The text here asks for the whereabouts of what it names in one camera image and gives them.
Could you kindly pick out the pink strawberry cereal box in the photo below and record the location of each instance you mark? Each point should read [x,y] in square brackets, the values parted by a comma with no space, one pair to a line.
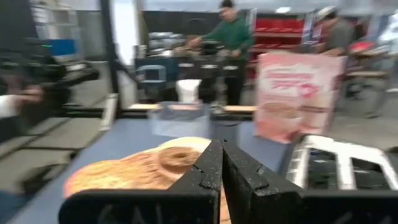
[295,96]

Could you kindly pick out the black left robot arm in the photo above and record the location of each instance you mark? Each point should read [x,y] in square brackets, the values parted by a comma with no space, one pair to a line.
[46,70]

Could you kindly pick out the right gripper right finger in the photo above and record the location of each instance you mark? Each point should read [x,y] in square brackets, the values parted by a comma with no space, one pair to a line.
[295,208]

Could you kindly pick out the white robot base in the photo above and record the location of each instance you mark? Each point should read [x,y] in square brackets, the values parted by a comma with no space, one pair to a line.
[188,90]

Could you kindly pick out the red storage shelf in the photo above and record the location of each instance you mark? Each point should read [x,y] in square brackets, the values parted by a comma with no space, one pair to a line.
[280,34]

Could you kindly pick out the brown bagel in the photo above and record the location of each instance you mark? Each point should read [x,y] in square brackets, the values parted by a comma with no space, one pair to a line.
[178,158]

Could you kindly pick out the cream round plate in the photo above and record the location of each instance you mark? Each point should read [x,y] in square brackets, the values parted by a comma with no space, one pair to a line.
[189,143]

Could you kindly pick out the grey teach pendant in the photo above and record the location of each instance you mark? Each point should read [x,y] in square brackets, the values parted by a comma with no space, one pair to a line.
[151,74]

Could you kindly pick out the black mesh cup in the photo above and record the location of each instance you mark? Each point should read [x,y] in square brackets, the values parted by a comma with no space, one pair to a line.
[225,133]

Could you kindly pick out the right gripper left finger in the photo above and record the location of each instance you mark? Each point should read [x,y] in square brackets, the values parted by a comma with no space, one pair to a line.
[155,205]

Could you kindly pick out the clear plastic container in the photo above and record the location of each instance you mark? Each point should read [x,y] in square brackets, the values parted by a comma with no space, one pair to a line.
[178,119]

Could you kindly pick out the black and chrome toaster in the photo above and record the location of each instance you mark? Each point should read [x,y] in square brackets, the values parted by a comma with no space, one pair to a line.
[342,161]

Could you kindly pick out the round woven straw placemat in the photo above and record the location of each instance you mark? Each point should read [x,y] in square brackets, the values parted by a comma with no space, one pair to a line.
[118,174]

